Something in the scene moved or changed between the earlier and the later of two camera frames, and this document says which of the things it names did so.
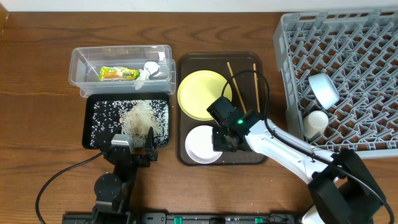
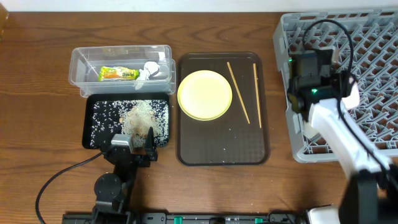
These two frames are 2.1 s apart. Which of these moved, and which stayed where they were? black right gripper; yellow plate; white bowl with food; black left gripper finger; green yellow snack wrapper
Moved: black right gripper; white bowl with food
Stayed: yellow plate; black left gripper finger; green yellow snack wrapper
